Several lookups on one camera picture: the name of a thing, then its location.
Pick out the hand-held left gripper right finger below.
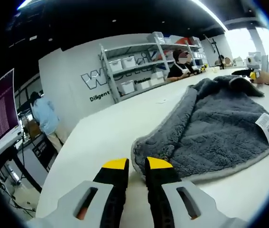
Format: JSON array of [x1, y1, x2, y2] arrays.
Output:
[[144, 156, 249, 228]]

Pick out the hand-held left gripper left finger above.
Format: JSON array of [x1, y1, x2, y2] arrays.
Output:
[[26, 157, 130, 228]]

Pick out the grey fluffy towel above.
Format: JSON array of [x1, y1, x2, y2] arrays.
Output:
[[130, 75, 269, 182]]

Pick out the brown cardboard box stack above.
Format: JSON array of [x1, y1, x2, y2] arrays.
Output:
[[27, 121, 43, 139]]

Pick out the person's right hand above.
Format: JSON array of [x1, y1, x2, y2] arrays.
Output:
[[252, 71, 268, 85]]

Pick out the black stand pole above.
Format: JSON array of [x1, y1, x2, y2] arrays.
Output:
[[203, 34, 223, 70]]

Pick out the grey metal shelving rack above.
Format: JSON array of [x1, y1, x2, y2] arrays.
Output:
[[155, 32, 207, 77], [98, 40, 171, 104]]

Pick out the ceiling light strip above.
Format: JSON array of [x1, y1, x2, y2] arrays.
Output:
[[17, 0, 34, 10], [195, 0, 230, 32]]

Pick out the grey workbench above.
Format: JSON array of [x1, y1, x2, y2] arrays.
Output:
[[17, 136, 59, 174]]

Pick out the metal storage shelf with bins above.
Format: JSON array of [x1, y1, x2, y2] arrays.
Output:
[[108, 33, 207, 95]]

